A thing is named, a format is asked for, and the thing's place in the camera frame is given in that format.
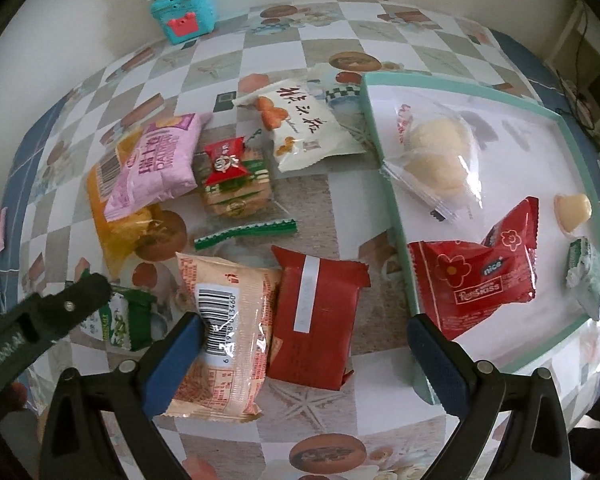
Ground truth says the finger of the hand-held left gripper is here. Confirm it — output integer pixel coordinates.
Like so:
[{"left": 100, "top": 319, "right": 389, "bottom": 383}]
[{"left": 5, "top": 274, "right": 113, "bottom": 356}]

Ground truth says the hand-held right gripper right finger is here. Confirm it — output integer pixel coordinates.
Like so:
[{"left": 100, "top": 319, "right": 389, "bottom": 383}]
[{"left": 407, "top": 314, "right": 573, "bottom": 480}]

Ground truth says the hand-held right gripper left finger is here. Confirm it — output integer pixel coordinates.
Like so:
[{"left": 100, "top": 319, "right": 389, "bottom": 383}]
[{"left": 39, "top": 312, "right": 206, "bottom": 480}]

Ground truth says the green white small snack packet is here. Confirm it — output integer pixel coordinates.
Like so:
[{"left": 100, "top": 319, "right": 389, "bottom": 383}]
[{"left": 77, "top": 267, "right": 168, "bottom": 353}]

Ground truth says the peach long snack packet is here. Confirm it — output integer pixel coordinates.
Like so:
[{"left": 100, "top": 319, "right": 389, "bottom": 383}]
[{"left": 161, "top": 252, "right": 283, "bottom": 423}]

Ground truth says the red flower print snack packet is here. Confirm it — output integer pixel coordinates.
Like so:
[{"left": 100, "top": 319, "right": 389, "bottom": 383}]
[{"left": 407, "top": 196, "right": 540, "bottom": 341}]

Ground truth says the yellow snack packet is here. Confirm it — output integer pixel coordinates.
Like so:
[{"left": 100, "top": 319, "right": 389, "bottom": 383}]
[{"left": 86, "top": 132, "right": 166, "bottom": 281}]

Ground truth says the dark red snack packet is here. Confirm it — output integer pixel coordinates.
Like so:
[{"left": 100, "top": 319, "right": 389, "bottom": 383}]
[{"left": 266, "top": 245, "right": 372, "bottom": 392}]

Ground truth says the pink snack packet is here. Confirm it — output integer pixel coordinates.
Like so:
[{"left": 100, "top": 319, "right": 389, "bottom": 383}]
[{"left": 102, "top": 112, "right": 203, "bottom": 223}]

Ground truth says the green silver snack packet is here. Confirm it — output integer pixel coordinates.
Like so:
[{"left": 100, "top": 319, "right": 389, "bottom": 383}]
[{"left": 566, "top": 236, "right": 600, "bottom": 322}]

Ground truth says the cream jelly cup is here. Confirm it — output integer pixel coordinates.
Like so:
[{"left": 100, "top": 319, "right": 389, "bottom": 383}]
[{"left": 552, "top": 192, "right": 593, "bottom": 237}]

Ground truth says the clear bag cream pastry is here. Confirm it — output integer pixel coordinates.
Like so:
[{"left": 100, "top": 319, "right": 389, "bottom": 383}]
[{"left": 380, "top": 101, "right": 485, "bottom": 222}]

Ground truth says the teal shallow cardboard box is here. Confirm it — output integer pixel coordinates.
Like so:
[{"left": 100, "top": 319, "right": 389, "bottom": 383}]
[{"left": 360, "top": 72, "right": 600, "bottom": 406}]

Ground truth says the white snack packet orange print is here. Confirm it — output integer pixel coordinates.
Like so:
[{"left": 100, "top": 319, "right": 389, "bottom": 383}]
[{"left": 232, "top": 64, "right": 368, "bottom": 175}]

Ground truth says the person's left hand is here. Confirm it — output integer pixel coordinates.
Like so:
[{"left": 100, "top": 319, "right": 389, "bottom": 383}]
[{"left": 0, "top": 382, "right": 28, "bottom": 413}]

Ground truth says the green torn wrapper strip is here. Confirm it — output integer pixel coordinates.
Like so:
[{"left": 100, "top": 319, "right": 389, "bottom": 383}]
[{"left": 194, "top": 217, "right": 299, "bottom": 252}]

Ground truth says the dark cloth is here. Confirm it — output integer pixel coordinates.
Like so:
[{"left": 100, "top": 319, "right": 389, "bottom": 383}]
[{"left": 567, "top": 380, "right": 600, "bottom": 466}]

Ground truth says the green clear cookie packet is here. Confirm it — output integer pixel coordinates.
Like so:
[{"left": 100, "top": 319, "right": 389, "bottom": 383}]
[{"left": 192, "top": 152, "right": 275, "bottom": 220}]

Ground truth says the checkered printed tablecloth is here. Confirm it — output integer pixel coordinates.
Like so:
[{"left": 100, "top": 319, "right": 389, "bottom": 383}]
[{"left": 17, "top": 0, "right": 600, "bottom": 480}]

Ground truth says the small red candy packet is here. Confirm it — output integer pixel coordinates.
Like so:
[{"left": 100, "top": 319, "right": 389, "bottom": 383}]
[{"left": 202, "top": 136, "right": 248, "bottom": 187}]

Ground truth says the teal toy box red mouth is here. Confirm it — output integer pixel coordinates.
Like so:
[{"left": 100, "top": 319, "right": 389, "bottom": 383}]
[{"left": 147, "top": 0, "right": 217, "bottom": 46}]

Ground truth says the white carved wooden shelf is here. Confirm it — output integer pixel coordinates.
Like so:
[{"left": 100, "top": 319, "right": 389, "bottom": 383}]
[{"left": 545, "top": 0, "right": 600, "bottom": 141}]

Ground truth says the black thin cable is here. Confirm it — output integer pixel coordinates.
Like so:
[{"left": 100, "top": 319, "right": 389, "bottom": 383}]
[{"left": 555, "top": 5, "right": 600, "bottom": 171}]

